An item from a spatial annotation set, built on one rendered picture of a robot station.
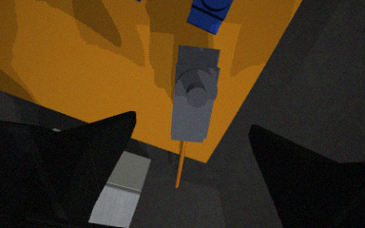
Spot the orange flat deck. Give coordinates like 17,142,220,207
0,0,302,163

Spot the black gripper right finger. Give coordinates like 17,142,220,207
248,124,365,228

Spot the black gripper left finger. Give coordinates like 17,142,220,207
0,111,136,222

